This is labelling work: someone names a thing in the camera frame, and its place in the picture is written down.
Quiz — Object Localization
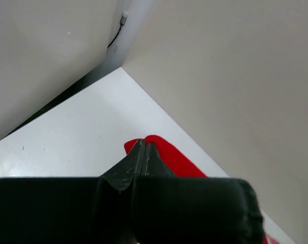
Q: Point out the black wall cable with plug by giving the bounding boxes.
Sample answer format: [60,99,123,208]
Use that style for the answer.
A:
[107,10,129,49]

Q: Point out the red printed pillowcase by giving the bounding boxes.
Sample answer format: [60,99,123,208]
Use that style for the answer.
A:
[131,135,274,243]

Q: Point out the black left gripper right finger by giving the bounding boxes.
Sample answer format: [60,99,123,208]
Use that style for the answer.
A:
[141,142,176,177]

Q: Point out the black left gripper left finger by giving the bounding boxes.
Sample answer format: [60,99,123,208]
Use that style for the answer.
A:
[100,139,144,192]

